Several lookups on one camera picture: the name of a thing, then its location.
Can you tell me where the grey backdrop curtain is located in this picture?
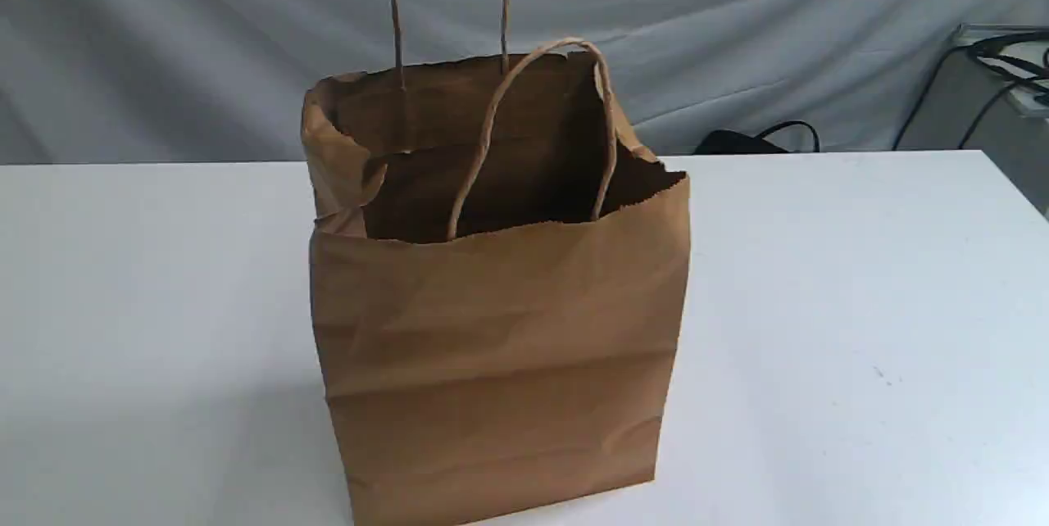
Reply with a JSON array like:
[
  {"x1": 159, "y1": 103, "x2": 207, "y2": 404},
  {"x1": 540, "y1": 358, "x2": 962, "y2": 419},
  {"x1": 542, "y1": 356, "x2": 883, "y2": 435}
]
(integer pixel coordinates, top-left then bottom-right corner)
[{"x1": 2, "y1": 0, "x2": 1047, "y2": 164}]

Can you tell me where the black cable loop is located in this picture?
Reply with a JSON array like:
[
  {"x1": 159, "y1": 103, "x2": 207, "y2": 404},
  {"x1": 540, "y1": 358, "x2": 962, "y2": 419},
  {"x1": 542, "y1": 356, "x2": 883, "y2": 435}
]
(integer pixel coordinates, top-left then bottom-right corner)
[{"x1": 754, "y1": 120, "x2": 822, "y2": 154}]

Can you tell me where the black object behind table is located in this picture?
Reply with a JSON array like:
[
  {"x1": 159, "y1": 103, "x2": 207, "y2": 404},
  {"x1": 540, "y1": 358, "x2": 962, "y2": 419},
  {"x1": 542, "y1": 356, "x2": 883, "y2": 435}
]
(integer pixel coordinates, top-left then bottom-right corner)
[{"x1": 693, "y1": 129, "x2": 789, "y2": 156}]

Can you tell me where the black cable bundle right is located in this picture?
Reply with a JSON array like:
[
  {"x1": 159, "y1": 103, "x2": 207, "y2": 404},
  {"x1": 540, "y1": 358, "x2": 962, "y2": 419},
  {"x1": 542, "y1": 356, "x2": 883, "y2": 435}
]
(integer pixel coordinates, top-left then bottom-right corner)
[{"x1": 892, "y1": 31, "x2": 1049, "y2": 152}]

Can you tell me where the brown paper bag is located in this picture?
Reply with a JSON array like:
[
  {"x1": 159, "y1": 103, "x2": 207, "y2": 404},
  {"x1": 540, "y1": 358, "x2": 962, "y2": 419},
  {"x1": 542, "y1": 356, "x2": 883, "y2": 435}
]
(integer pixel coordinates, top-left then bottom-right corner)
[{"x1": 301, "y1": 0, "x2": 692, "y2": 525}]

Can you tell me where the grey box at right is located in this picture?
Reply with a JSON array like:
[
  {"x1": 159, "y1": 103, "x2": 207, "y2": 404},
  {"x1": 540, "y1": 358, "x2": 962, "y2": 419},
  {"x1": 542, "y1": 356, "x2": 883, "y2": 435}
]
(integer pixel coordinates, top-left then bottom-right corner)
[{"x1": 891, "y1": 25, "x2": 1048, "y2": 215}]

